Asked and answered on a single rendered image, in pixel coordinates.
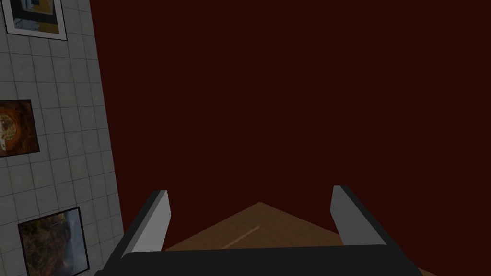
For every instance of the white-framed blue yellow picture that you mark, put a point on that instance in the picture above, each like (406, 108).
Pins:
(35, 17)

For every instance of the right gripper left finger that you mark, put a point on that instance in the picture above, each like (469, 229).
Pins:
(153, 226)

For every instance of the orange brown round-motif picture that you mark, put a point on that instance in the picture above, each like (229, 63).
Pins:
(17, 128)

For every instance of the black-framed landscape picture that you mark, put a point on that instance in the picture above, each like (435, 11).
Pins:
(53, 243)

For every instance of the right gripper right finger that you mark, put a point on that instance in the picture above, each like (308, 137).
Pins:
(355, 224)

